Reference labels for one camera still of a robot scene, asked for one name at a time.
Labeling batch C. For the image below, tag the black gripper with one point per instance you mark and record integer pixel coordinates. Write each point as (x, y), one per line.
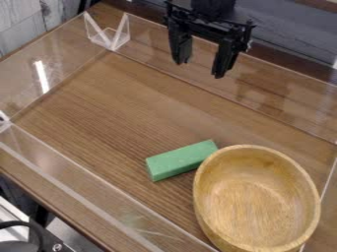
(210, 19)

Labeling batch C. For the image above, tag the green rectangular block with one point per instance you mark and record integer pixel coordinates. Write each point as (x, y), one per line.
(179, 161)

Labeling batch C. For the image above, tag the brown wooden bowl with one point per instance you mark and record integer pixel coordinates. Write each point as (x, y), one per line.
(255, 200)

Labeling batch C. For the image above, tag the clear acrylic tray walls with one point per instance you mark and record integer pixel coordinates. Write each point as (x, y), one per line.
(95, 101)

